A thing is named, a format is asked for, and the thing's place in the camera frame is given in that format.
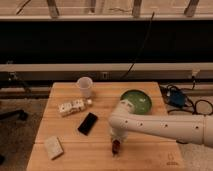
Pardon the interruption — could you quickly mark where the white plastic bottle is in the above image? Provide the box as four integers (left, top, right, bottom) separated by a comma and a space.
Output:
58, 99, 92, 117

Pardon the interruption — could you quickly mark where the beige sponge block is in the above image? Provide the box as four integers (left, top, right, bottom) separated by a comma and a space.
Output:
44, 136, 64, 160

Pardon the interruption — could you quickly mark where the black hanging cable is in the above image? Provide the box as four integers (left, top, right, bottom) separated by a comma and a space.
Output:
119, 11, 156, 82

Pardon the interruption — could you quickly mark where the clear plastic cup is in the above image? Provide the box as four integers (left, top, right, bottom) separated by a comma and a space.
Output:
76, 77, 93, 98

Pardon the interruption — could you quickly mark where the black rectangular block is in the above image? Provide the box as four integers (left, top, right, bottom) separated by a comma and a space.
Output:
78, 113, 98, 135

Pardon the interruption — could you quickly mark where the blue power adapter box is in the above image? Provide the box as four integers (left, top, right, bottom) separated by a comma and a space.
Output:
169, 90, 186, 105

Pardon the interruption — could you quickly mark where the black chair base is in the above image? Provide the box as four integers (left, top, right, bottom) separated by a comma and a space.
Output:
0, 110, 28, 121

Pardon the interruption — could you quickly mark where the green ceramic bowl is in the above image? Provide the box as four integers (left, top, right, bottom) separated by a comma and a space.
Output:
120, 89, 152, 115

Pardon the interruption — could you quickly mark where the black cable on floor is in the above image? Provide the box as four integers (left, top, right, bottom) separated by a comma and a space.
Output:
159, 84, 213, 145

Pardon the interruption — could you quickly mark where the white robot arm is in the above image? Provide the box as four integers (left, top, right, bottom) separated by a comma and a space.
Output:
109, 100, 213, 148

